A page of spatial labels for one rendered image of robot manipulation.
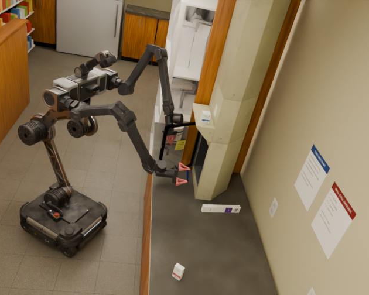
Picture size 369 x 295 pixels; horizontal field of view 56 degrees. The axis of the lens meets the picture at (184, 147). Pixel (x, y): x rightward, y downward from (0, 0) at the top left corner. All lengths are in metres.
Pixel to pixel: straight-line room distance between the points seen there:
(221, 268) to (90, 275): 1.34
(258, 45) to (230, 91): 0.29
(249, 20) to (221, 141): 0.74
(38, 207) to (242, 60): 2.16
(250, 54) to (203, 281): 1.24
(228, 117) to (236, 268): 0.87
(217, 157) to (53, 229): 1.53
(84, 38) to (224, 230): 5.48
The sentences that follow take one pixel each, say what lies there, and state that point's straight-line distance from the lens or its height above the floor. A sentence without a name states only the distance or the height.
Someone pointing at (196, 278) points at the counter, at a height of 0.94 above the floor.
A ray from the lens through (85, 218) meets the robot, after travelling 3.19.
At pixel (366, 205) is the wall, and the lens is 1.53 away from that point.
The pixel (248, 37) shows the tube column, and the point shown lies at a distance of 1.95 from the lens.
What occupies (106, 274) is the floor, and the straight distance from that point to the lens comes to 3.11.
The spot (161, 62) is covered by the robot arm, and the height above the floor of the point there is 1.70.
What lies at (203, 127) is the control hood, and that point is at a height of 1.50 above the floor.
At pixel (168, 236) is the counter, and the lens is 2.16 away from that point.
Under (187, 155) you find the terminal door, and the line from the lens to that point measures 2.56.
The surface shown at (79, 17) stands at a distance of 7.04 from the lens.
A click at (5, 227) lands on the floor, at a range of 3.50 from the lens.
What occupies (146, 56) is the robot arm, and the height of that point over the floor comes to 1.70.
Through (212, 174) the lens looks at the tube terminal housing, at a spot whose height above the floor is 1.16.
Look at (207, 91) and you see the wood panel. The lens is 2.42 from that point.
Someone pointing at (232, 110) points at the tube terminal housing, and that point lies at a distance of 2.09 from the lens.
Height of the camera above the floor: 2.50
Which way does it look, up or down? 32 degrees down
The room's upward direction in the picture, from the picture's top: 13 degrees clockwise
